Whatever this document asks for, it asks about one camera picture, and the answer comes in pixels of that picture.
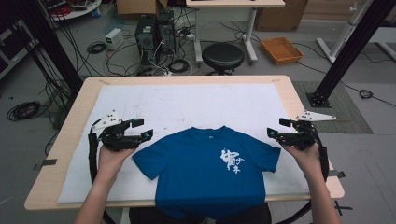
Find black round stool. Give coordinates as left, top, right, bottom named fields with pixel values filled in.
left=201, top=42, right=246, bottom=77

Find white power supply box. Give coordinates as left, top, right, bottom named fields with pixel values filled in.
left=104, top=27, right=126, bottom=51

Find black metal frame post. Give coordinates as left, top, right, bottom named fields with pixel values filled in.
left=12, top=0, right=84, bottom=96
left=305, top=0, right=396, bottom=108

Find black computer tower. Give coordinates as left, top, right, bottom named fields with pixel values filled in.
left=156, top=9, right=177, bottom=56
left=134, top=13, right=159, bottom=68

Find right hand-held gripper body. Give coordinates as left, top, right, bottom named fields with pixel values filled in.
left=277, top=110, right=337, bottom=152

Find white desk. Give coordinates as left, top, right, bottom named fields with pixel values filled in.
left=185, top=0, right=287, bottom=65

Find person's left hand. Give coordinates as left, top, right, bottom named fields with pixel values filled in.
left=95, top=144, right=138, bottom=187

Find white metal stand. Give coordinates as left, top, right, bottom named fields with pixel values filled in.
left=315, top=0, right=396, bottom=65

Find blue t-shirt with white print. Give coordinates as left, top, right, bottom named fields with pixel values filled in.
left=132, top=125, right=282, bottom=220

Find person's right hand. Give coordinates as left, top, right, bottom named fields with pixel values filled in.
left=281, top=143, right=325, bottom=184

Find coiled black cable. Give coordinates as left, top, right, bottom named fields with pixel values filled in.
left=86, top=40, right=108, bottom=55
left=167, top=58, right=191, bottom=75
left=6, top=100, right=42, bottom=122
left=358, top=89, right=375, bottom=100

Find right hand-held gripper black cable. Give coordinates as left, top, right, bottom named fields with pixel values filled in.
left=312, top=124, right=331, bottom=183

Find person's dark trousers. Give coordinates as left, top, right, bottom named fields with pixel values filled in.
left=128, top=203, right=273, bottom=224

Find round white table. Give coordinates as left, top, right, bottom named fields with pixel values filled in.
left=39, top=0, right=104, bottom=22

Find grey tape strip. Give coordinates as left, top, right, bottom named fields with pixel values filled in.
left=32, top=158, right=59, bottom=172
left=328, top=169, right=347, bottom=179

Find cardboard box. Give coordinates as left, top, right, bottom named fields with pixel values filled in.
left=116, top=0, right=169, bottom=17
left=254, top=0, right=309, bottom=33

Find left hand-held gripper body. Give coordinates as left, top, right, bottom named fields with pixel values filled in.
left=92, top=110, right=142, bottom=153

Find black equipment rack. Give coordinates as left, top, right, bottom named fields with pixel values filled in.
left=0, top=18, right=41, bottom=79

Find grey floor mat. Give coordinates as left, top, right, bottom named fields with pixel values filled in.
left=292, top=80, right=375, bottom=135

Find black tape cross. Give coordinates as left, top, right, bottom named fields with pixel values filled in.
left=333, top=200, right=354, bottom=217

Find white felt mat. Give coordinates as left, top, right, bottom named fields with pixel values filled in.
left=57, top=82, right=318, bottom=204

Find orange plastic tray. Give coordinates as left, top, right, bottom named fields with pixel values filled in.
left=260, top=36, right=304, bottom=66

